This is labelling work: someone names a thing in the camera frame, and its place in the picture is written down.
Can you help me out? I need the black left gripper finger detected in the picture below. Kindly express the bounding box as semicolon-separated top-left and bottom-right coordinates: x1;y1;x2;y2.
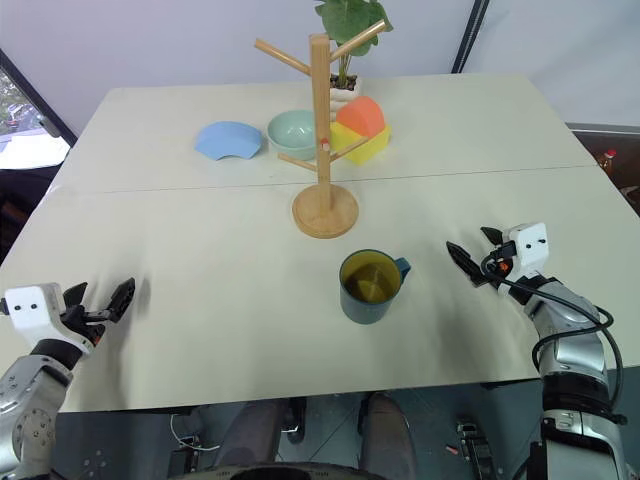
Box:
63;281;89;311
101;277;137;322

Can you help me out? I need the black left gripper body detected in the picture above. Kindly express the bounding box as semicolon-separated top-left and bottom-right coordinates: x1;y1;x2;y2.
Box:
60;302;112;354

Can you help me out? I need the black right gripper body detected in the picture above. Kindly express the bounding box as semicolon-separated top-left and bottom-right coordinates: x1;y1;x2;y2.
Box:
481;241;520;297

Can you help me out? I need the dark teal mug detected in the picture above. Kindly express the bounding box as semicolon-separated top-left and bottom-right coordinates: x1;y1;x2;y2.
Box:
339;248;413;326

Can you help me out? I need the wooden mug tree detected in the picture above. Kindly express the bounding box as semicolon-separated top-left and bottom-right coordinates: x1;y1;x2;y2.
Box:
253;18;394;240

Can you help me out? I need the bottle with red cap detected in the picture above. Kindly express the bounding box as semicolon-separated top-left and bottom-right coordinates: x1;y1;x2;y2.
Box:
596;148;620;177

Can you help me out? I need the yellow block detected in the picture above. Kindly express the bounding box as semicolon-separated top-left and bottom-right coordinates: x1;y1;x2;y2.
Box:
327;121;393;166

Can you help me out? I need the orange arched block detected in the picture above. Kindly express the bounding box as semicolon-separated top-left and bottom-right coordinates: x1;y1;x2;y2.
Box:
335;96;387;136

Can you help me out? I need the black floor device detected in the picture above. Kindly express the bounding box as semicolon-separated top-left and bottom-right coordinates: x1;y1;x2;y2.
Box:
455;421;502;480

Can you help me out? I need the dark grey rounded shape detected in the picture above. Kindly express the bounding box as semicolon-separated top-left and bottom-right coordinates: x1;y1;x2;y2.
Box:
213;398;282;471
360;392;418;472

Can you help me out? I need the blue curved block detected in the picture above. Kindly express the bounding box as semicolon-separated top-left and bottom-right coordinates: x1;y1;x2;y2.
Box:
193;121;265;163

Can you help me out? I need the black slanted pole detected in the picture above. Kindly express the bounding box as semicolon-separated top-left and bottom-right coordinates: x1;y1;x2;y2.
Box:
450;0;492;74

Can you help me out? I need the pale green bowl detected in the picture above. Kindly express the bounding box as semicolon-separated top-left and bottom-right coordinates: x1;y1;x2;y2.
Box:
266;109;319;162

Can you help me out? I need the green plant in white pot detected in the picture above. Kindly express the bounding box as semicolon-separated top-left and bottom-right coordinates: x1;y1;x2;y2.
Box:
314;0;394;121

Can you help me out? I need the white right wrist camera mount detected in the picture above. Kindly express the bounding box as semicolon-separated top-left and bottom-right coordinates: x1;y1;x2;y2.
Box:
501;222;549;282

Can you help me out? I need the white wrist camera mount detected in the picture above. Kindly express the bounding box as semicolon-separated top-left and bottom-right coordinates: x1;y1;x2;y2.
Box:
0;282;95;355
501;222;549;282

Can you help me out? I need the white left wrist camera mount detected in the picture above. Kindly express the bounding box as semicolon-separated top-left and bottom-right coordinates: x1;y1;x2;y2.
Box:
0;282;95;355

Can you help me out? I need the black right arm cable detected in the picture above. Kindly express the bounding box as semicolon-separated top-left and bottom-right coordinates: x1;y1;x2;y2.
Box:
492;257;627;419

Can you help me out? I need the thin white cable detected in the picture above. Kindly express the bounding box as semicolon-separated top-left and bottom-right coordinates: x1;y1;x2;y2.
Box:
169;412;222;452

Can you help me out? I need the black window frame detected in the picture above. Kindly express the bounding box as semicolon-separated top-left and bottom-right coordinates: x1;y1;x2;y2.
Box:
0;48;79;147

